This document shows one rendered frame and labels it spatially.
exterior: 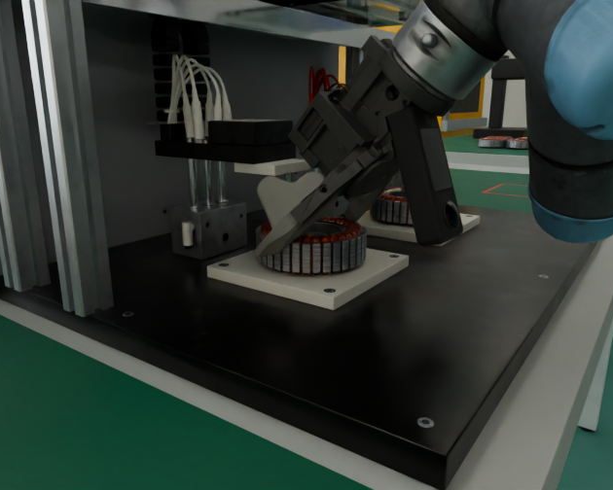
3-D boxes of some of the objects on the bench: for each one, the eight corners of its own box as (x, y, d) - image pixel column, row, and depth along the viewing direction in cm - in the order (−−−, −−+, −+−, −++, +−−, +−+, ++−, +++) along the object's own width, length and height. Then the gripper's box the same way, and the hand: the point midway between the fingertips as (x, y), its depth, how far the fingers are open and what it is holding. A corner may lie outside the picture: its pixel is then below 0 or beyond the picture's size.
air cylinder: (248, 245, 63) (246, 200, 62) (202, 261, 57) (199, 211, 56) (218, 239, 66) (216, 196, 64) (172, 253, 60) (168, 206, 59)
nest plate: (409, 265, 55) (409, 255, 55) (334, 310, 43) (334, 297, 43) (295, 244, 64) (295, 234, 63) (206, 277, 52) (206, 265, 51)
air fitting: (196, 247, 57) (194, 221, 57) (188, 250, 56) (186, 223, 56) (189, 246, 58) (187, 220, 57) (181, 248, 57) (179, 222, 56)
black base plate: (602, 235, 77) (604, 220, 76) (444, 493, 26) (448, 455, 26) (334, 201, 103) (334, 190, 102) (-5, 297, 52) (-8, 276, 52)
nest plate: (479, 224, 74) (480, 215, 74) (441, 247, 63) (441, 236, 62) (385, 211, 83) (385, 203, 82) (335, 229, 71) (335, 221, 71)
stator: (464, 217, 73) (466, 191, 72) (427, 231, 65) (429, 202, 64) (395, 206, 80) (396, 183, 79) (353, 219, 72) (354, 192, 71)
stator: (384, 256, 55) (386, 222, 54) (327, 286, 46) (327, 245, 45) (299, 240, 61) (299, 209, 60) (233, 263, 52) (232, 227, 51)
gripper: (428, 44, 51) (317, 181, 63) (317, 19, 36) (197, 208, 47) (488, 103, 49) (363, 234, 60) (399, 105, 34) (252, 281, 45)
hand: (306, 245), depth 53 cm, fingers open, 14 cm apart
